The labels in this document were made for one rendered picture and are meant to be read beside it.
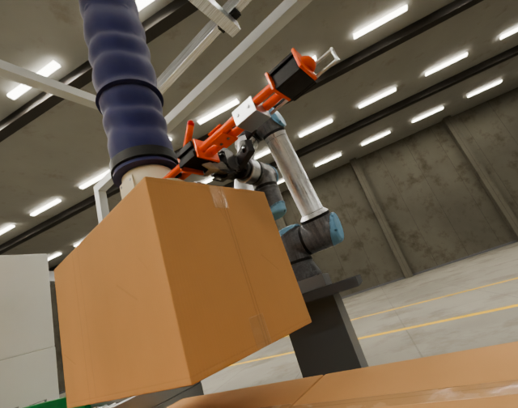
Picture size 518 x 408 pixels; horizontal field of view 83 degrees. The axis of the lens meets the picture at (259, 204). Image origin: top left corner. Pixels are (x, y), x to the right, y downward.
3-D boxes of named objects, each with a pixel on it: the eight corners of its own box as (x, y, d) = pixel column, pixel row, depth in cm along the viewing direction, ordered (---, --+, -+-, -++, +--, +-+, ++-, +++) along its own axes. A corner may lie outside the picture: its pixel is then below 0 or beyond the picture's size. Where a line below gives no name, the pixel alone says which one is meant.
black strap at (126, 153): (99, 184, 99) (97, 174, 100) (159, 191, 117) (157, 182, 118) (132, 147, 87) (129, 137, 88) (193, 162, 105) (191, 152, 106)
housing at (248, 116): (235, 126, 73) (230, 112, 74) (252, 133, 78) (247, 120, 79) (255, 108, 69) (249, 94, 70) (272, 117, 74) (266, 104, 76)
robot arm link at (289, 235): (290, 265, 158) (280, 235, 164) (319, 254, 151) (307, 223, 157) (278, 266, 145) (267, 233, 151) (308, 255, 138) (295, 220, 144)
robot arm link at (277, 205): (267, 226, 112) (257, 197, 116) (293, 214, 107) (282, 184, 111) (254, 224, 104) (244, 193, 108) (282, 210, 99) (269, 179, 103)
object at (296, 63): (271, 91, 65) (264, 74, 67) (289, 101, 71) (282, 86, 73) (301, 64, 61) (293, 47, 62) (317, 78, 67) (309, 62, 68)
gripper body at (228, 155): (210, 180, 93) (235, 185, 103) (229, 167, 89) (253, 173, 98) (204, 159, 95) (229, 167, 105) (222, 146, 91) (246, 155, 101)
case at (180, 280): (66, 409, 81) (53, 269, 94) (186, 358, 112) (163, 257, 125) (191, 385, 48) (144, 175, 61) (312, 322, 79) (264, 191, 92)
